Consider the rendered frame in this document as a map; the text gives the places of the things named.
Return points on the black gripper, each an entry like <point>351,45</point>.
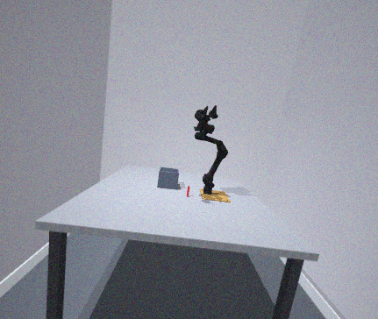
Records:
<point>203,118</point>

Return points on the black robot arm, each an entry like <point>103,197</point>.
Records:
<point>221,154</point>

